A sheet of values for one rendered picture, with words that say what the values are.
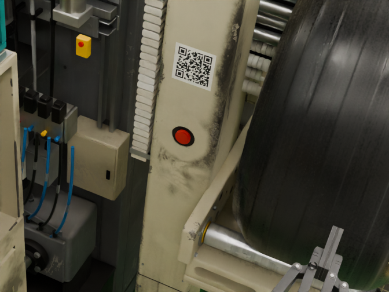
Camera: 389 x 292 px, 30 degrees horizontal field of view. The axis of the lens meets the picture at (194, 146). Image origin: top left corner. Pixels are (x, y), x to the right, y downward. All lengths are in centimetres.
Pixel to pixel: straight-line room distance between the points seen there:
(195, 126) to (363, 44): 41
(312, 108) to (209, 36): 27
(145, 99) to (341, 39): 46
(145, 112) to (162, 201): 21
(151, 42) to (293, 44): 32
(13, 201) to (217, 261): 40
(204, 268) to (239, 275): 7
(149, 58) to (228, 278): 46
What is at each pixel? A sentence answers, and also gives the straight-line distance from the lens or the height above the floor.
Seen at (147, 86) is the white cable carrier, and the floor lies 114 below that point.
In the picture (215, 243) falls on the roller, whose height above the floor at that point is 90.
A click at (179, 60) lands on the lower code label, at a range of 127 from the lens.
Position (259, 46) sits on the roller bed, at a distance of 169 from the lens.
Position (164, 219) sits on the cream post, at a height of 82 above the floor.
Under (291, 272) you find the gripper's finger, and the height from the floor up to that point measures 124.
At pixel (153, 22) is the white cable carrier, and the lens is 127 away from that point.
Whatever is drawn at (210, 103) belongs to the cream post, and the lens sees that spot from 129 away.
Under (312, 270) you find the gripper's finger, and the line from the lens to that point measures 94.
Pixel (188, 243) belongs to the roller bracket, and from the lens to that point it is 136.
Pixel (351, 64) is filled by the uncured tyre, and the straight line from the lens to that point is 103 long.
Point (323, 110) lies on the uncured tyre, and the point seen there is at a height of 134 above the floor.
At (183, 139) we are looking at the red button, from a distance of 136.
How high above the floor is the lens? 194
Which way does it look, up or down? 41 degrees down
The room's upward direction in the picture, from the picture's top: 9 degrees clockwise
